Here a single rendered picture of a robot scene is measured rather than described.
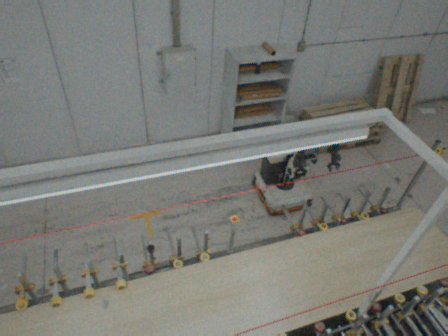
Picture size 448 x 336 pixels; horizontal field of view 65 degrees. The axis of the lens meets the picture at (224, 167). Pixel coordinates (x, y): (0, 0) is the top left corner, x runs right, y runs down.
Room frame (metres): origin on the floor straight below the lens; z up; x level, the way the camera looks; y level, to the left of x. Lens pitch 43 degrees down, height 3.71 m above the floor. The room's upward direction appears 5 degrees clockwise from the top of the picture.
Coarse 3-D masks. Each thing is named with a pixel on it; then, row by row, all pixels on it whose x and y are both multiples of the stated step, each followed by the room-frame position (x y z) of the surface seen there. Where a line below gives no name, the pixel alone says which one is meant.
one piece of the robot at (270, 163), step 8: (288, 152) 3.46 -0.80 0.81; (264, 160) 3.50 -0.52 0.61; (272, 160) 3.35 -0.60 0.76; (280, 160) 3.39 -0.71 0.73; (264, 168) 3.46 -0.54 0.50; (272, 168) 3.35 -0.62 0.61; (280, 168) 3.40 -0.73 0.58; (264, 176) 3.42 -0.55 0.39; (272, 176) 3.36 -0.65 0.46; (280, 176) 3.33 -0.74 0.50; (288, 176) 3.38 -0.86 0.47; (288, 184) 3.41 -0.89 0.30
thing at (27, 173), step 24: (312, 120) 1.82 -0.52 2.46; (336, 120) 1.84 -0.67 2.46; (360, 120) 1.88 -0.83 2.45; (384, 120) 1.95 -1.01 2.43; (168, 144) 1.47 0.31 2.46; (192, 144) 1.48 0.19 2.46; (216, 144) 1.52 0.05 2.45; (240, 144) 1.57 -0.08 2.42; (408, 144) 1.73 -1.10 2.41; (24, 168) 1.19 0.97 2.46; (48, 168) 1.20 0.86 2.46; (72, 168) 1.23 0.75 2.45; (96, 168) 1.27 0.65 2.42; (432, 216) 1.38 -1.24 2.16; (408, 240) 1.41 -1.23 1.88; (384, 288) 1.39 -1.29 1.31; (360, 312) 1.39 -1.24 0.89
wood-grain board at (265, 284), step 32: (352, 224) 2.31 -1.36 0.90; (384, 224) 2.35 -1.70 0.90; (416, 224) 2.39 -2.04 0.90; (224, 256) 1.80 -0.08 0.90; (256, 256) 1.83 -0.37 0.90; (288, 256) 1.86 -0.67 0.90; (320, 256) 1.89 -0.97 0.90; (352, 256) 1.92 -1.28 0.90; (384, 256) 1.96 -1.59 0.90; (416, 256) 1.99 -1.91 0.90; (128, 288) 1.41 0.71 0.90; (160, 288) 1.43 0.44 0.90; (192, 288) 1.46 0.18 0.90; (224, 288) 1.49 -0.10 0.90; (256, 288) 1.51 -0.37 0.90; (288, 288) 1.54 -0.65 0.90; (320, 288) 1.57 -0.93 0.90; (352, 288) 1.59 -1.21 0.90; (416, 288) 1.67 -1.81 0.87; (0, 320) 1.06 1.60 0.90; (32, 320) 1.08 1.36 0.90; (64, 320) 1.10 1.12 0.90; (96, 320) 1.12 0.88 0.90; (128, 320) 1.14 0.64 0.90; (160, 320) 1.17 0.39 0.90; (192, 320) 1.19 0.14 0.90; (224, 320) 1.21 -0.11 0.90; (256, 320) 1.24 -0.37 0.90; (288, 320) 1.26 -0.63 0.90; (320, 320) 1.29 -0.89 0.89
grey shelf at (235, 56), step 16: (240, 48) 4.74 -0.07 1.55; (256, 48) 4.79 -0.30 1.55; (288, 48) 4.89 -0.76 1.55; (288, 64) 4.82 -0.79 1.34; (224, 80) 4.69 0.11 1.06; (240, 80) 4.38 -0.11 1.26; (256, 80) 4.44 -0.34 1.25; (272, 80) 5.03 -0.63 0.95; (288, 80) 4.73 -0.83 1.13; (224, 96) 4.64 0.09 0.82; (224, 112) 4.60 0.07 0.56; (224, 128) 4.54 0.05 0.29; (240, 128) 4.79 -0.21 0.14; (256, 128) 4.83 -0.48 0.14
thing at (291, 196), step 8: (256, 176) 3.55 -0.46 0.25; (256, 184) 3.50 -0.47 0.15; (264, 184) 3.38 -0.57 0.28; (272, 184) 3.39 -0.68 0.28; (296, 184) 3.43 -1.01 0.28; (304, 184) 3.45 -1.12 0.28; (264, 192) 3.26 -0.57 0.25; (272, 192) 3.24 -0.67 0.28; (280, 192) 3.26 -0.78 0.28; (288, 192) 3.27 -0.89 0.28; (296, 192) 3.28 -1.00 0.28; (304, 192) 3.29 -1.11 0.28; (264, 200) 3.22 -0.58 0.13; (272, 200) 3.11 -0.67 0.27; (280, 200) 3.11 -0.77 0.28; (288, 200) 3.13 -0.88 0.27; (296, 200) 3.16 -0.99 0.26; (304, 200) 3.20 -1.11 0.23; (272, 208) 3.04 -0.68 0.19; (280, 208) 3.07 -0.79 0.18; (288, 208) 3.12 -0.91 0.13; (296, 208) 3.16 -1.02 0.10
